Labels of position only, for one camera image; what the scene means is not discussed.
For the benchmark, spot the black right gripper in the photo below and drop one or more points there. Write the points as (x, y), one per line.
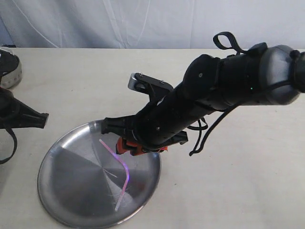
(158, 125)

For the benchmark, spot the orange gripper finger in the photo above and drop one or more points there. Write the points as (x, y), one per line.
(19, 115)

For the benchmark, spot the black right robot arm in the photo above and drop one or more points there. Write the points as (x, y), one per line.
(259, 76)

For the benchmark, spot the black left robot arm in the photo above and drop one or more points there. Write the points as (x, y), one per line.
(4, 93)

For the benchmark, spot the round stainless steel plate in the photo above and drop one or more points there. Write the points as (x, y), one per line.
(79, 181)

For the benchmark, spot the white backdrop cloth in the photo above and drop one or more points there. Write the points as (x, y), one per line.
(155, 24)

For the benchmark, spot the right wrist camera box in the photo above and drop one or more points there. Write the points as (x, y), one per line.
(154, 88)

